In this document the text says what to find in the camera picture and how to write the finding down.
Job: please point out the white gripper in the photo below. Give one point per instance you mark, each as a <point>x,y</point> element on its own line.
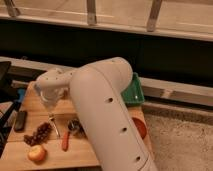
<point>50,98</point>

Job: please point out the silver metal fork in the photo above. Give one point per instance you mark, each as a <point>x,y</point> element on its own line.
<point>52,120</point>

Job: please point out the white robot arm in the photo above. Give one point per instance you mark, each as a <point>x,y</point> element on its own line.
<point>95,91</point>

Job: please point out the red-orange bowl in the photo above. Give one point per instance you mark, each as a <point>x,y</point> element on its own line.
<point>140,127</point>

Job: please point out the bunch of dark grapes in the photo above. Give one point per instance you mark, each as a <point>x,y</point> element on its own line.
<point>39,136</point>

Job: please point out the black rectangular block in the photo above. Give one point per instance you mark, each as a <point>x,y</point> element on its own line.
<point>20,121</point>

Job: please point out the black object at left edge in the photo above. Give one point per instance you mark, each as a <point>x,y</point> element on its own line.
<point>7,92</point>

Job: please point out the wooden cutting board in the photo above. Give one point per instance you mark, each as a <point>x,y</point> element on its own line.
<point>14,157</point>

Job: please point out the yellow-red apple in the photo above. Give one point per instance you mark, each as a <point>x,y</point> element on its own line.
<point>37,153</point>

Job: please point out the green plastic tray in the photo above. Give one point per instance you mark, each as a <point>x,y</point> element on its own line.
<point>133,94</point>

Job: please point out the red-handled measuring spoon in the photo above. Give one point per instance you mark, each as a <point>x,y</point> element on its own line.
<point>73,129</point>

